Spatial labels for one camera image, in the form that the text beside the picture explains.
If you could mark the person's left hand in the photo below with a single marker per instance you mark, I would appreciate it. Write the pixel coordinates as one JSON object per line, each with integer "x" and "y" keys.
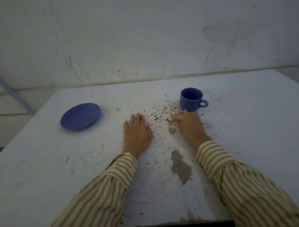
{"x": 136, "y": 136}

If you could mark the person's right hand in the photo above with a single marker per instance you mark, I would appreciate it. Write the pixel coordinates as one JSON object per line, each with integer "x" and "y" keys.
{"x": 190, "y": 128}

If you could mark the person's left thumb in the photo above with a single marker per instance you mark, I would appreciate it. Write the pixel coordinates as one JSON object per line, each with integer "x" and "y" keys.
{"x": 149, "y": 131}

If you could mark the person's right thumb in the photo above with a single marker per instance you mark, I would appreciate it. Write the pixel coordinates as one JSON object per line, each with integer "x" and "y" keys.
{"x": 172, "y": 120}

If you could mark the person's left little finger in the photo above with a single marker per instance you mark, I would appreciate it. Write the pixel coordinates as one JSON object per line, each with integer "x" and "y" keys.
{"x": 126, "y": 125}

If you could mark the person's left forearm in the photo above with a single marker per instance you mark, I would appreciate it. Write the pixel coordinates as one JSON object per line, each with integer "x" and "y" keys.
{"x": 105, "y": 189}

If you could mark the person's right forearm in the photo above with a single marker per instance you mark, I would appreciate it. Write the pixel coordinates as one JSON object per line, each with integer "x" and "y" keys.
{"x": 245, "y": 184}

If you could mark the blue ceramic cup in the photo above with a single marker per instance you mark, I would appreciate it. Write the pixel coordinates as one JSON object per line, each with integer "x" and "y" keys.
{"x": 190, "y": 101}

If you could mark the blue ceramic saucer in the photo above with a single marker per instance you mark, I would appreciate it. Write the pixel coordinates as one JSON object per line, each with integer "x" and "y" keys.
{"x": 80, "y": 116}

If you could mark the grey metal bar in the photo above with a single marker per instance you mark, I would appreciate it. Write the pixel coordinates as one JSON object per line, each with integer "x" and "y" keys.
{"x": 16, "y": 95}

